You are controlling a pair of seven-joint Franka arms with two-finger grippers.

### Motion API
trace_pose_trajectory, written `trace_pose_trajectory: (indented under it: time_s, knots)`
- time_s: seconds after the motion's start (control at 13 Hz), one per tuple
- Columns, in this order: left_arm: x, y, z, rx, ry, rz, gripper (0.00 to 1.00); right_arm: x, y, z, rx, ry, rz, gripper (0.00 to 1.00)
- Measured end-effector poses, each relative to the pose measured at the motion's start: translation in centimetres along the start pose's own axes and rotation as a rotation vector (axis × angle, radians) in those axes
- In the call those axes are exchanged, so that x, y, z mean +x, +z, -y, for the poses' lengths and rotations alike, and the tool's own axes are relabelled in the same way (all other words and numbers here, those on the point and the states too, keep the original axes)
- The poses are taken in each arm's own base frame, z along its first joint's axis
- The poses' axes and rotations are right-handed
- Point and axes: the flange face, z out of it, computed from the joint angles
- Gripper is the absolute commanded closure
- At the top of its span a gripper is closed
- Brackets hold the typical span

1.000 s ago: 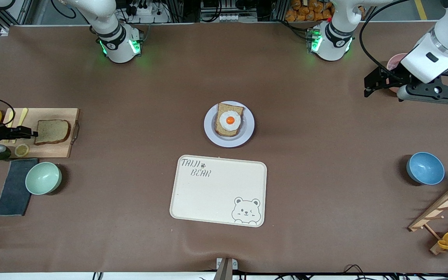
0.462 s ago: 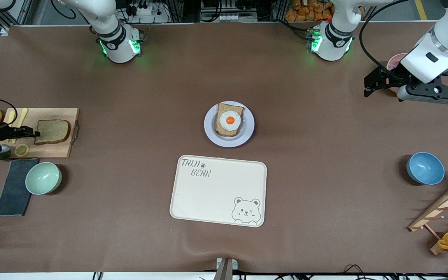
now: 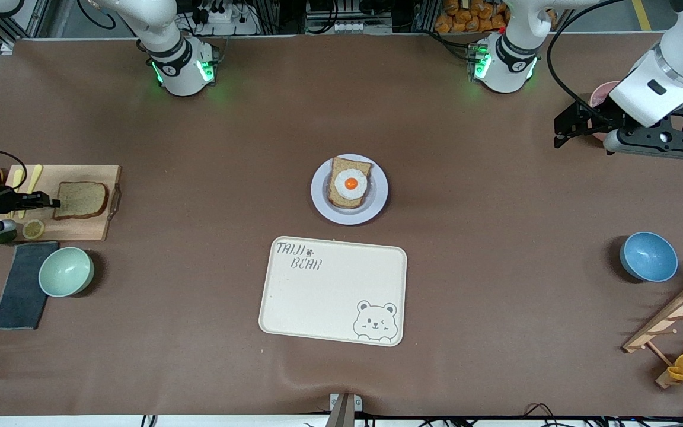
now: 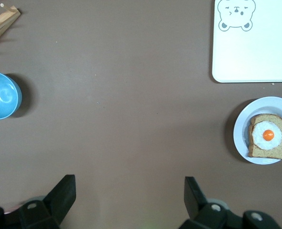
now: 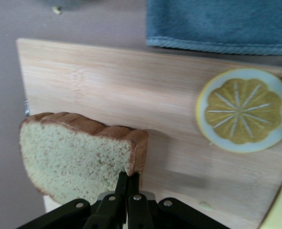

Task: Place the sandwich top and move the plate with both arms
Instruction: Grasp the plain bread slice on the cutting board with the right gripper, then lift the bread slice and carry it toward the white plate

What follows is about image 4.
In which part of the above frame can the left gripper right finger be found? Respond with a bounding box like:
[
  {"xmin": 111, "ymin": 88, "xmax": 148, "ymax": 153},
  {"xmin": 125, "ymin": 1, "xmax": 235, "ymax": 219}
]
[{"xmin": 178, "ymin": 176, "xmax": 245, "ymax": 229}]

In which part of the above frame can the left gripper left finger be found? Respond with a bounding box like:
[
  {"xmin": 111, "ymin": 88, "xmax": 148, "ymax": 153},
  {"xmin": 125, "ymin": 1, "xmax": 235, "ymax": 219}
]
[{"xmin": 19, "ymin": 174, "xmax": 76, "ymax": 229}]

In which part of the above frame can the round white plate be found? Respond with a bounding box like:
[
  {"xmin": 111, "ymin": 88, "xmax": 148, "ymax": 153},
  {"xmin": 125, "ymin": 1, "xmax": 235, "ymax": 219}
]
[{"xmin": 233, "ymin": 96, "xmax": 282, "ymax": 165}]

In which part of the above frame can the brown bread slice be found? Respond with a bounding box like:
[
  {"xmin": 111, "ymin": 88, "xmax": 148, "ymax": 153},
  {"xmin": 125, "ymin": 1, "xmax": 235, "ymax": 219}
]
[{"xmin": 247, "ymin": 114, "xmax": 282, "ymax": 160}]

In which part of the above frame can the fried egg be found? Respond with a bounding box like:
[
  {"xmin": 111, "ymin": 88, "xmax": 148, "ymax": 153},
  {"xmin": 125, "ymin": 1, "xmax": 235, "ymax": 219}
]
[{"xmin": 251, "ymin": 121, "xmax": 282, "ymax": 150}]

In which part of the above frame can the blue bowl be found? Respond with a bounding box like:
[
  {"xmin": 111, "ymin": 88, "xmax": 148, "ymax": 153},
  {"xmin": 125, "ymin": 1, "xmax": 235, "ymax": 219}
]
[{"xmin": 0, "ymin": 71, "xmax": 22, "ymax": 120}]

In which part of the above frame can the cream tray with bear print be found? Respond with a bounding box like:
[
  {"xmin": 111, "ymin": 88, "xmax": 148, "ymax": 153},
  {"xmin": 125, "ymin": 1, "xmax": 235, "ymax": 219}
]
[{"xmin": 211, "ymin": 0, "xmax": 282, "ymax": 83}]

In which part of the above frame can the wooden cup rack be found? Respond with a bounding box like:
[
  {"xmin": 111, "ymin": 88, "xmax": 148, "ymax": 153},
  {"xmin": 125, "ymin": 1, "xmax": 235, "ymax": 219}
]
[{"xmin": 0, "ymin": 3, "xmax": 21, "ymax": 50}]

